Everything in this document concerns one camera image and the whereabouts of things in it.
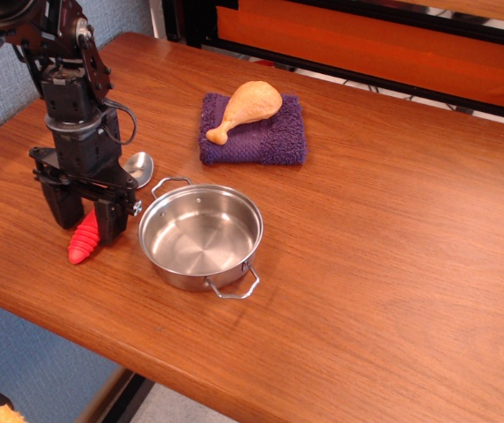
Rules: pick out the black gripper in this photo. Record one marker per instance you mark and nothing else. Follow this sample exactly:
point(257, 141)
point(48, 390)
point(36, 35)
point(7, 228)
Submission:
point(84, 164)

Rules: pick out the red handled metal spoon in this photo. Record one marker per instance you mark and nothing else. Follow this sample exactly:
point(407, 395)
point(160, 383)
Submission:
point(86, 237)

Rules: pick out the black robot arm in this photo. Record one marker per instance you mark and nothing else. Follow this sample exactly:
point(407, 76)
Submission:
point(56, 42)

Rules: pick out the stainless steel pot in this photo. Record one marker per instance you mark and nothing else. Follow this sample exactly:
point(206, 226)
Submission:
point(202, 237)

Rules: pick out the plastic chicken drumstick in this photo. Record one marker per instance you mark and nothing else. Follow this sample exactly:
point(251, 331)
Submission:
point(253, 101)

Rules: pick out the purple folded towel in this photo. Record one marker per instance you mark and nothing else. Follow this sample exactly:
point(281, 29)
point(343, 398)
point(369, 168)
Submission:
point(278, 140)

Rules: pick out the orange object at corner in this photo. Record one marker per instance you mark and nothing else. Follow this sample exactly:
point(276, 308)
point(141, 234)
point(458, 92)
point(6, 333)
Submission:
point(7, 415)

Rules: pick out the orange panel black frame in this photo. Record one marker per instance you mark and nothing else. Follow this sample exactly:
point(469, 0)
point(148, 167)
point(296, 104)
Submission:
point(417, 48)

